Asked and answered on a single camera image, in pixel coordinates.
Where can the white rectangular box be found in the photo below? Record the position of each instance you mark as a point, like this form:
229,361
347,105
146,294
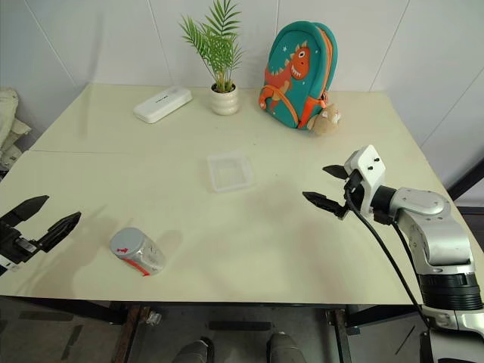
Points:
162,104

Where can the black diagonal bar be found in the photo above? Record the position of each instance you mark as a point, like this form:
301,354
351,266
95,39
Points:
467,177

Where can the silver metal can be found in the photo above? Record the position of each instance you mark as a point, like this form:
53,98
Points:
151,257

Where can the grey object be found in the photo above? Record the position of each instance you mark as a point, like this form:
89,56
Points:
126,244

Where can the teal dinosaur backpack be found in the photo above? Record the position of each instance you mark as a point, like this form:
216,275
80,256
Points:
295,72

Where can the beige plush toy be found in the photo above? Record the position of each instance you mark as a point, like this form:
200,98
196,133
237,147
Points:
326,121

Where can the green plant in white pot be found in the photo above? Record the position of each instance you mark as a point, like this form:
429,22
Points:
224,100

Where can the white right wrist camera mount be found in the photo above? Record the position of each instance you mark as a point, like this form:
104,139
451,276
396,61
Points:
368,166

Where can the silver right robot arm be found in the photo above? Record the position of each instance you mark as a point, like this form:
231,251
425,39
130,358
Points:
423,204

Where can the small clear caster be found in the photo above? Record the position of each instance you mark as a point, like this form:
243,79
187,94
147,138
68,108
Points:
154,318

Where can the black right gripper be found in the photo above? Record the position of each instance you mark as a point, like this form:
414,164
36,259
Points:
353,181

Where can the beige crumpled cloth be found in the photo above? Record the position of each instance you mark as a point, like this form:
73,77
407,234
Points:
7,125

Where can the black floor strip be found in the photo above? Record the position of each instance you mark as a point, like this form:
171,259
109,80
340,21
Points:
240,326

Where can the clear plastic square lid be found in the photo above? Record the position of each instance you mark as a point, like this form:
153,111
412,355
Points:
230,172

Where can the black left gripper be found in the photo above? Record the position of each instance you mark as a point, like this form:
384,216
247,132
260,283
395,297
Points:
15,242

